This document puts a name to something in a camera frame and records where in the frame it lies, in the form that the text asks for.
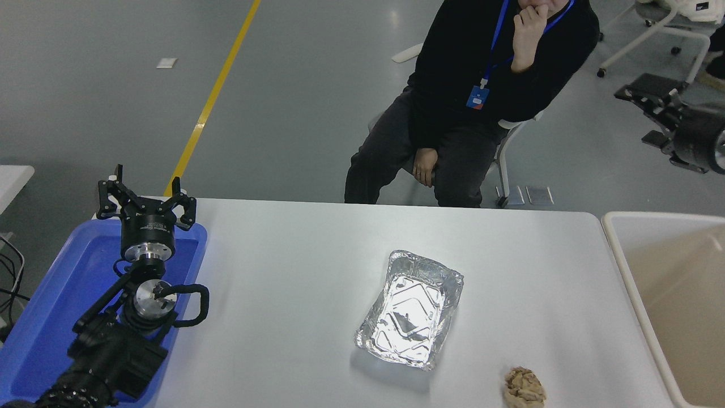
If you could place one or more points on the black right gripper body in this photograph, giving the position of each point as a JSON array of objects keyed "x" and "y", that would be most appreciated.
[{"x": 695, "y": 139}]

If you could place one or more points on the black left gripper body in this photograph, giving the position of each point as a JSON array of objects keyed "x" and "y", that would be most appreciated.
[{"x": 147, "y": 226}]

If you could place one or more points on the person's left hand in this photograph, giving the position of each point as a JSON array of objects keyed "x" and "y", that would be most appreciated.
[{"x": 528, "y": 34}]

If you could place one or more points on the person's right hand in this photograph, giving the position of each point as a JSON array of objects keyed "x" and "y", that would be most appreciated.
[{"x": 425, "y": 167}]

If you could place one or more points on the white rolling chair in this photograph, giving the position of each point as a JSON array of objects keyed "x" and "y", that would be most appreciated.
[{"x": 657, "y": 35}]

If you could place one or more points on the blue plastic tray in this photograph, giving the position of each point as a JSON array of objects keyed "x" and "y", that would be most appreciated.
[{"x": 62, "y": 283}]

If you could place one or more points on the small white table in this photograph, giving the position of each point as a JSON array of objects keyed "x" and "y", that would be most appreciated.
[{"x": 12, "y": 181}]

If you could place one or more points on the silver floor plate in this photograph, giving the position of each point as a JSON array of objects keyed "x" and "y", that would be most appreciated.
[
  {"x": 515, "y": 196},
  {"x": 539, "y": 195}
]

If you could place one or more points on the white and grey chair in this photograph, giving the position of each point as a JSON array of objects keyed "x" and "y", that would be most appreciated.
[{"x": 503, "y": 164}]

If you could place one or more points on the large pale bin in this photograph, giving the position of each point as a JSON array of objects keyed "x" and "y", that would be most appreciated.
[{"x": 679, "y": 306}]

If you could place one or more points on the seated person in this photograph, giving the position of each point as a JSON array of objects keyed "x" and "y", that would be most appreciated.
[{"x": 453, "y": 73}]

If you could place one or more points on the silver foil tray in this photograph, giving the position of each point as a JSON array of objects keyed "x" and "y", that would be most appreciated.
[{"x": 410, "y": 309}]

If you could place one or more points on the crumpled tan paper ball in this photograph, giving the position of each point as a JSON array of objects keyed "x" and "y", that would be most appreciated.
[{"x": 524, "y": 388}]

